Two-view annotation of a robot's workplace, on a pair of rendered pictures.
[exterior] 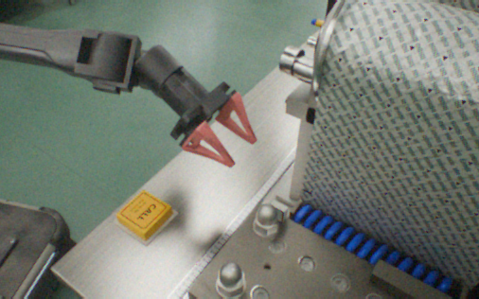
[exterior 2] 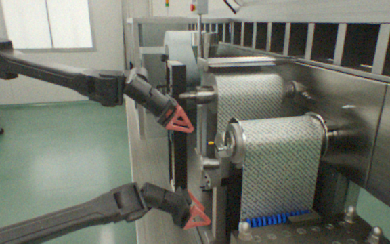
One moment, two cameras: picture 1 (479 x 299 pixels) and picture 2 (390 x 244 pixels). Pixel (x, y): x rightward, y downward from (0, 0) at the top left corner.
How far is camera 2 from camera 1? 57 cm
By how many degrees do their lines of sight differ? 48
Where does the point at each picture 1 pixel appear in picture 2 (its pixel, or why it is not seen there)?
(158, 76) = (159, 196)
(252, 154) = (175, 234)
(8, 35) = (66, 214)
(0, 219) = not seen: outside the picture
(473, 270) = (309, 200)
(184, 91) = (174, 197)
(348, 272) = (284, 229)
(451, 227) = (298, 188)
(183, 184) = not seen: outside the picture
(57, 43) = (101, 204)
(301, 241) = (261, 232)
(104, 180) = not seen: outside the picture
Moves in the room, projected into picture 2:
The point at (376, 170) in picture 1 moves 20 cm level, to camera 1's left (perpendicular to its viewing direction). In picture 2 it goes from (270, 181) to (229, 213)
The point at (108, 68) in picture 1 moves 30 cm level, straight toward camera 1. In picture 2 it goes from (136, 203) to (263, 232)
